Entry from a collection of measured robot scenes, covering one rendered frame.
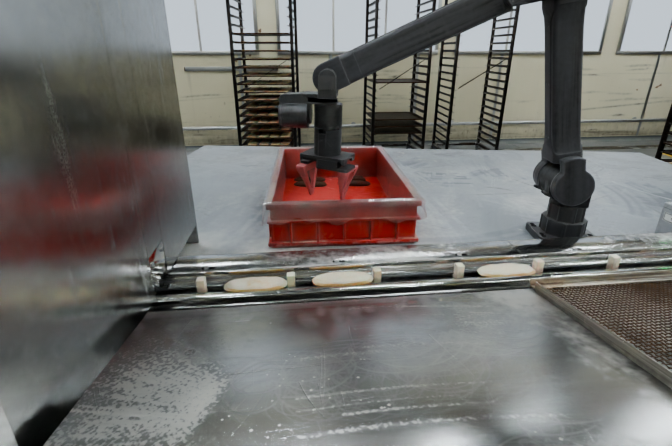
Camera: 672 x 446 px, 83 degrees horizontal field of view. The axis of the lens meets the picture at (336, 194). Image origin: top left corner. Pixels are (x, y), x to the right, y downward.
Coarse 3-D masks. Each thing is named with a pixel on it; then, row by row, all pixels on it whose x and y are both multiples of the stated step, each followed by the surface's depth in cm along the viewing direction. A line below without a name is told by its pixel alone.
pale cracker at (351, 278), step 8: (336, 272) 63; (344, 272) 63; (352, 272) 63; (360, 272) 63; (312, 280) 62; (320, 280) 61; (328, 280) 61; (336, 280) 61; (344, 280) 61; (352, 280) 61; (360, 280) 61; (368, 280) 61
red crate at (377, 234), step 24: (288, 192) 108; (336, 192) 108; (360, 192) 108; (384, 192) 108; (288, 240) 78; (312, 240) 79; (336, 240) 79; (360, 240) 79; (384, 240) 79; (408, 240) 80
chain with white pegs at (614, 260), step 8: (616, 256) 66; (456, 264) 63; (536, 264) 64; (608, 264) 67; (616, 264) 66; (288, 272) 61; (376, 272) 61; (456, 272) 63; (536, 272) 65; (544, 272) 66; (200, 280) 59; (288, 280) 60; (376, 280) 62; (408, 280) 64; (200, 288) 59
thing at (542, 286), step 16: (640, 272) 56; (656, 272) 56; (544, 288) 51; (576, 288) 54; (592, 288) 54; (608, 288) 53; (624, 288) 53; (640, 288) 53; (560, 304) 48; (592, 304) 49; (608, 304) 49; (624, 304) 49; (640, 304) 49; (576, 320) 45; (592, 320) 43; (608, 320) 45; (624, 320) 45; (640, 320) 45; (608, 336) 40; (640, 336) 41; (656, 336) 42; (624, 352) 39; (640, 352) 37; (656, 368) 35
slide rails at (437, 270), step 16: (624, 256) 70; (640, 256) 70; (656, 256) 70; (368, 272) 65; (384, 272) 65; (400, 272) 65; (416, 272) 65; (432, 272) 65; (448, 272) 65; (464, 272) 65; (560, 272) 65; (576, 272) 65; (160, 288) 60; (176, 288) 60; (192, 288) 61; (288, 288) 60; (304, 288) 60
